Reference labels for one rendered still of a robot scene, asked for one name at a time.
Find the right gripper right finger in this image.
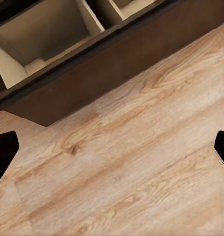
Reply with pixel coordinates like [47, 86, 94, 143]
[214, 131, 224, 162]

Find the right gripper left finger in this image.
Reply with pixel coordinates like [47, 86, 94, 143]
[0, 131, 19, 179]

